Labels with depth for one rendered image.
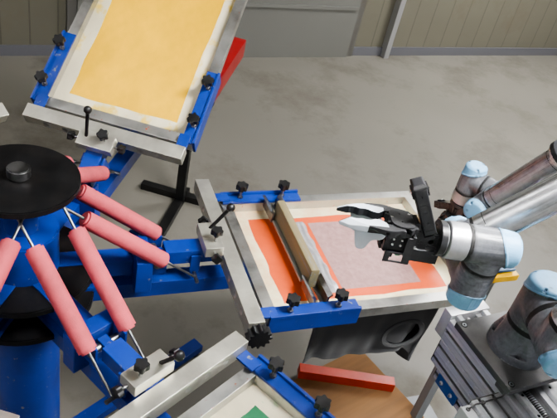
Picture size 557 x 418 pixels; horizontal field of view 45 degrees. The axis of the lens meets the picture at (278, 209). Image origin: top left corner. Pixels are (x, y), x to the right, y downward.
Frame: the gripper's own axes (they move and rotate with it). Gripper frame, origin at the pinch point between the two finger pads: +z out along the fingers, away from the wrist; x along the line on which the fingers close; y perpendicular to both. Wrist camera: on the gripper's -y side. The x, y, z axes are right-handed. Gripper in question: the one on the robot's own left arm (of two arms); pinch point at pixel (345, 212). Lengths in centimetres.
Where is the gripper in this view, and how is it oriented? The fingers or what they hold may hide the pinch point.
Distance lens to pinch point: 127.2
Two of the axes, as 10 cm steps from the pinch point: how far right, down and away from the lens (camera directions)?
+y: -1.9, 8.6, 4.8
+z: -9.8, -1.6, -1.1
